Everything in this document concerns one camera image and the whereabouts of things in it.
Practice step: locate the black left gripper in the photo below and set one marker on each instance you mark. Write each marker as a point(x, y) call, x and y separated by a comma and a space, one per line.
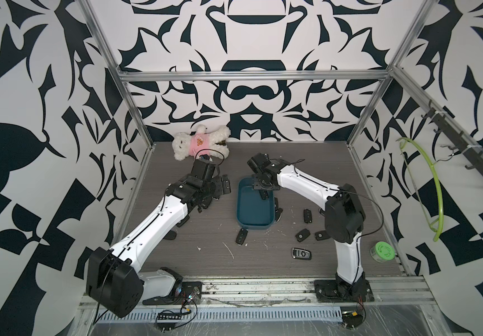
point(219, 190)

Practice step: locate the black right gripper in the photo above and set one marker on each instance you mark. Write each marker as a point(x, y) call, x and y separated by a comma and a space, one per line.
point(255, 184)

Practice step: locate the black car key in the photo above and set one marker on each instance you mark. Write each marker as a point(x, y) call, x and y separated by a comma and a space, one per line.
point(302, 235)
point(322, 235)
point(307, 216)

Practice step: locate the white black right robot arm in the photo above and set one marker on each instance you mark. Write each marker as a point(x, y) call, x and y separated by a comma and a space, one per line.
point(344, 215)

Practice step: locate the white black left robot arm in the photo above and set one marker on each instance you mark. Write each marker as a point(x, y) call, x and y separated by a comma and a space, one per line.
point(114, 277)

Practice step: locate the teal plastic storage box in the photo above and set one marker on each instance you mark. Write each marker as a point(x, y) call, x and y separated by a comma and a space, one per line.
point(253, 212)

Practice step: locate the black key beside box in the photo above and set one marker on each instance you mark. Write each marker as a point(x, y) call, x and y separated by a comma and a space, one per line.
point(278, 210)

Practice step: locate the black key left of table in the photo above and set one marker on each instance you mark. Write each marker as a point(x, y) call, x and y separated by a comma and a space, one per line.
point(171, 235)

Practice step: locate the black key below box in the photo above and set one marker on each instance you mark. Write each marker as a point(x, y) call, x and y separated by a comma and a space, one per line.
point(241, 236)

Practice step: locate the silver black BMW key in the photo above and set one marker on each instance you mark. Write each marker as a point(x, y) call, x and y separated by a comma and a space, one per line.
point(301, 254)

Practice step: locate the white plush bear pink shirt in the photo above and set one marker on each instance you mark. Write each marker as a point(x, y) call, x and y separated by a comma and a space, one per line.
point(201, 143)

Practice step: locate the green tape roll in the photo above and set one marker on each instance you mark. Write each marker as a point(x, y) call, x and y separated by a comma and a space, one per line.
point(382, 252)

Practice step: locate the green curved tube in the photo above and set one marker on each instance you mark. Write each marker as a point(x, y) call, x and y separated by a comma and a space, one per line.
point(430, 198)

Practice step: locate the aluminium frame crossbar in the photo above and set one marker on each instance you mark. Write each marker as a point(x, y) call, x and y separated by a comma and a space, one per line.
point(251, 75)

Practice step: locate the black hook rail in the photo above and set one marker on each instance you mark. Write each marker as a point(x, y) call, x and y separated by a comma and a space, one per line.
point(461, 141)

